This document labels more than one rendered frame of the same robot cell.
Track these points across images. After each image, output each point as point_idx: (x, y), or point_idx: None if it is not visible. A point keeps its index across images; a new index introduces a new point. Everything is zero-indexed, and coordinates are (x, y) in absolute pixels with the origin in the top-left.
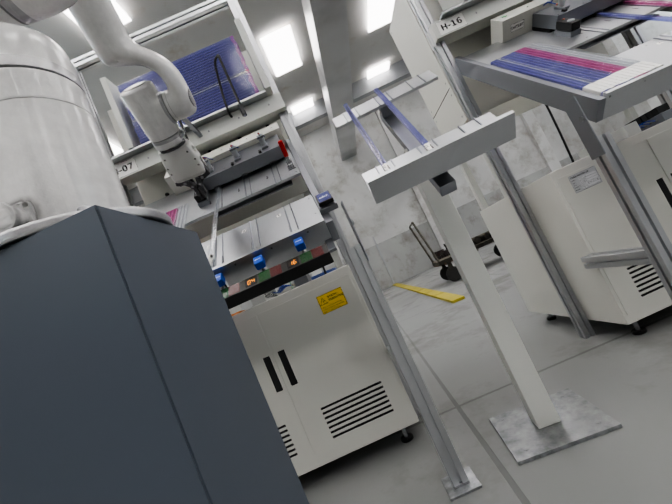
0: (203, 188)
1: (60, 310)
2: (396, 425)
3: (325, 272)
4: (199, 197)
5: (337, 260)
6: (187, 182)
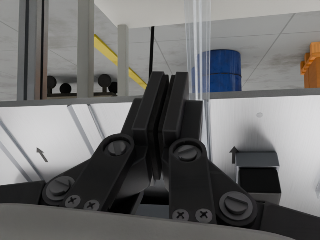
0: (129, 121)
1: None
2: None
3: (151, 44)
4: (260, 183)
5: (83, 1)
6: (198, 203)
